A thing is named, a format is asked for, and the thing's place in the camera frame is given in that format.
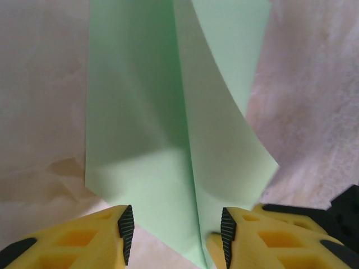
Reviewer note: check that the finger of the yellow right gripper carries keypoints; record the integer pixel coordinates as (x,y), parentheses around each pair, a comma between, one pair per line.
(294,217)
(215,252)

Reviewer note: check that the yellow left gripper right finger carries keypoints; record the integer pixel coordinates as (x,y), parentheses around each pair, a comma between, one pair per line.
(280,252)

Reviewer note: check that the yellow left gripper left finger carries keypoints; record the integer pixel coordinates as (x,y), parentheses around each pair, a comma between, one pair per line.
(84,243)

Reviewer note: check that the green square paper sheet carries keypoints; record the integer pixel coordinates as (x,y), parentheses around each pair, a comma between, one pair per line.
(140,112)

